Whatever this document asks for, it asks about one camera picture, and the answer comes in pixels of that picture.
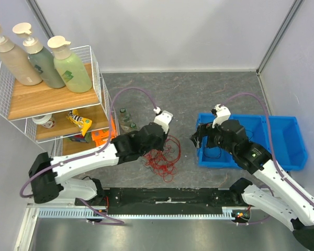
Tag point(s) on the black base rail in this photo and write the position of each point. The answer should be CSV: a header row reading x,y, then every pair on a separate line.
x,y
167,201

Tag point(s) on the yellow snack bag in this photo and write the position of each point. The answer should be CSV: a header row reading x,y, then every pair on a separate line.
x,y
82,123

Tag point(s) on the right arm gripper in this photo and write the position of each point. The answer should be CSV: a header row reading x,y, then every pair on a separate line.
x,y
202,131

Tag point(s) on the white round cup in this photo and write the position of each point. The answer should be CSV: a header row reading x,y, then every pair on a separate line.
x,y
46,121

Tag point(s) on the blue green box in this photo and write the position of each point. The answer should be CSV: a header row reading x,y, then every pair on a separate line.
x,y
87,138

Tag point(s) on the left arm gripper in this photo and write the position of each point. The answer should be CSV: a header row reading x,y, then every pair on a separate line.
x,y
160,146

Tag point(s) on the beige pump bottle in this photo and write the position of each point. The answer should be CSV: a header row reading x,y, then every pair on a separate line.
x,y
16,61

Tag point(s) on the white wire shelf rack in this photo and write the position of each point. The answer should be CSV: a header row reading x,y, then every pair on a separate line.
x,y
19,103

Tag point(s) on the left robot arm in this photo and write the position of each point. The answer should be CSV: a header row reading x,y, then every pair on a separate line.
x,y
47,175

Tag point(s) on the green glass bottle rear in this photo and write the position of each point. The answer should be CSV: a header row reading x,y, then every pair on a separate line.
x,y
124,119

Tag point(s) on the dark green pump bottle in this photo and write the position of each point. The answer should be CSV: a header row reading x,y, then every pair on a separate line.
x,y
39,56

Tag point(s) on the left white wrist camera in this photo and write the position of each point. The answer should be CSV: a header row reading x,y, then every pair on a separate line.
x,y
163,118

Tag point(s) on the light green pump bottle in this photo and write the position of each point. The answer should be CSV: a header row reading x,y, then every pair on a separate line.
x,y
69,66

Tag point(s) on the orange snack box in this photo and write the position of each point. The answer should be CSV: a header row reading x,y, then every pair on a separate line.
x,y
100,137

